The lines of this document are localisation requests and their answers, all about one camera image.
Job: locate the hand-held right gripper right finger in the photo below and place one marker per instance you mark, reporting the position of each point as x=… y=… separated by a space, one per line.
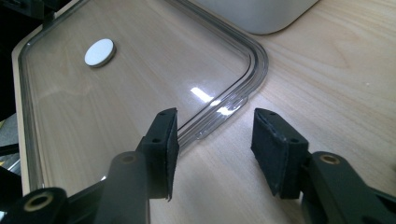
x=299 y=174

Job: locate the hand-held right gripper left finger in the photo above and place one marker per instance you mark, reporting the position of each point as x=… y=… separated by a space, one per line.
x=149 y=174

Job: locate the clear plastic lid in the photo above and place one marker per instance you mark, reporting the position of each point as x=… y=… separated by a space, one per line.
x=124 y=93

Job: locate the white compartment storage box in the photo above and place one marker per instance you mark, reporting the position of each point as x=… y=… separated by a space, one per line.
x=258 y=15

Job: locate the aluminium floor rail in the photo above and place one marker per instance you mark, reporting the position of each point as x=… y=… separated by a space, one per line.
x=7 y=158

